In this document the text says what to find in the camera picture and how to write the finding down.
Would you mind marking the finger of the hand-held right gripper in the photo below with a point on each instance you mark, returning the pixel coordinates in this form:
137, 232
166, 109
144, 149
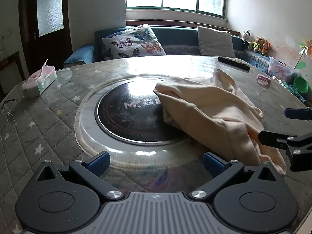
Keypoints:
296, 113
270, 138

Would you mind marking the dark teal sofa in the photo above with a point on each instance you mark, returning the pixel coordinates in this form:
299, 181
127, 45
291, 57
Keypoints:
178, 37

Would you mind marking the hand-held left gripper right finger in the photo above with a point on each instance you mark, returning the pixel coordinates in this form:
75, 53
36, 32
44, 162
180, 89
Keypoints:
214, 163

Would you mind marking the clear plastic container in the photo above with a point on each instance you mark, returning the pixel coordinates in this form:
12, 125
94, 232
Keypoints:
277, 69

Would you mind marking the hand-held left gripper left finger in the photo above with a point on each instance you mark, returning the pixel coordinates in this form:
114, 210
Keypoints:
98, 163

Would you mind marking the black and white plush toy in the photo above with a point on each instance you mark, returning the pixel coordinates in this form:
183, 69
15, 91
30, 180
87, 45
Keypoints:
246, 37

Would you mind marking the beige garment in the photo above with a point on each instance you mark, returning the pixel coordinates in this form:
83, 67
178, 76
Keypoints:
207, 102

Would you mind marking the black remote control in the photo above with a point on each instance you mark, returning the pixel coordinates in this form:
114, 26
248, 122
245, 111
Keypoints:
234, 63

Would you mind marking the round black induction cooktop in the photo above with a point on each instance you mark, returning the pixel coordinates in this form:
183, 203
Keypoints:
117, 117

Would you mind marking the colourful pinwheel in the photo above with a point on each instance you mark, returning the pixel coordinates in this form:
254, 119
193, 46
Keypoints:
304, 51

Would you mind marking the butterfly print pillow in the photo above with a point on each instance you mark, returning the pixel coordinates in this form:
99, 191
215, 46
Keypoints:
132, 41

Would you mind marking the plain grey pillow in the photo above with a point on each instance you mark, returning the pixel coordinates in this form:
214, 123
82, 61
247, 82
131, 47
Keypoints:
214, 42

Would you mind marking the tissue box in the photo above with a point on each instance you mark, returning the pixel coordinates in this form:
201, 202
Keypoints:
41, 80

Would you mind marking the green and brown plush toy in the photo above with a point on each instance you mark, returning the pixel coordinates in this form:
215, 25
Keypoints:
258, 45

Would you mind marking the orange plush toy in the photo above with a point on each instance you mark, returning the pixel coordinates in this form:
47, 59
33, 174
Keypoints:
265, 47

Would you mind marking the dark wooden glass door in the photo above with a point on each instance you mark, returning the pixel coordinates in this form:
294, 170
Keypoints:
58, 43

